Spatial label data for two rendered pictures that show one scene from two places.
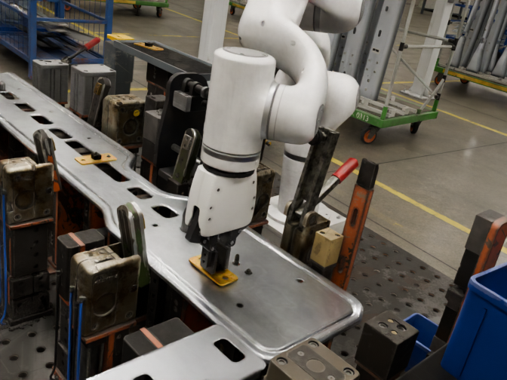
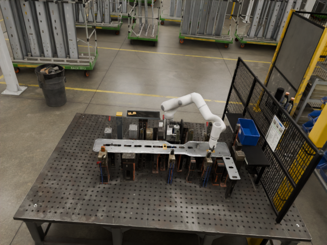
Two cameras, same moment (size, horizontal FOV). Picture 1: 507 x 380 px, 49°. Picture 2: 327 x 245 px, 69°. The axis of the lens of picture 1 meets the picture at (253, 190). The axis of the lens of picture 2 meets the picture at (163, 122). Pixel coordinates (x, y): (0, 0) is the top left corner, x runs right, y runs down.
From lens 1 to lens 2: 2.08 m
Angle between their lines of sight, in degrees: 44
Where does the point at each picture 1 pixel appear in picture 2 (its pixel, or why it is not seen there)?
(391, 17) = (71, 26)
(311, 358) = (239, 152)
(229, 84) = (219, 130)
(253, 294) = (217, 150)
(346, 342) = not seen: hidden behind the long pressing
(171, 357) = (227, 163)
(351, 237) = not seen: hidden behind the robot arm
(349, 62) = (61, 46)
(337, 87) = not seen: hidden behind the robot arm
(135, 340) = (219, 165)
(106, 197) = (182, 151)
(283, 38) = (214, 117)
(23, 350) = (179, 183)
